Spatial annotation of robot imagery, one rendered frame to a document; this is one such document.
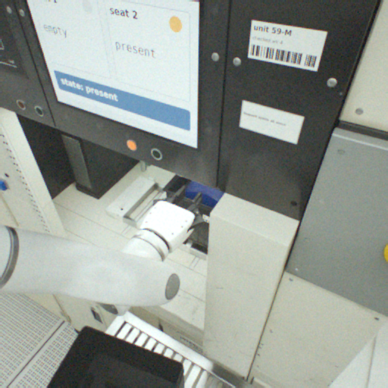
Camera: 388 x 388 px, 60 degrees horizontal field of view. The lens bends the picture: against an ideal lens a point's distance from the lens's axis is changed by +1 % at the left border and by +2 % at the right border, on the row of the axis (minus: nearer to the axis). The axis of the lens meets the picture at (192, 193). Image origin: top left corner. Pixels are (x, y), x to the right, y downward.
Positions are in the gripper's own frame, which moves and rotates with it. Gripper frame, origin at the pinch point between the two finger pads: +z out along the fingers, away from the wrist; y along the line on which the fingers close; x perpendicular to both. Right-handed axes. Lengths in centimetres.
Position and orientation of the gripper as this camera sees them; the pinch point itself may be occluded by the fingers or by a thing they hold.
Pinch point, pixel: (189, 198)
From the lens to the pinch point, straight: 81.6
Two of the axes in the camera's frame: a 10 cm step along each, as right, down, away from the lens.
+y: 8.7, 3.4, -3.5
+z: 4.9, -6.1, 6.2
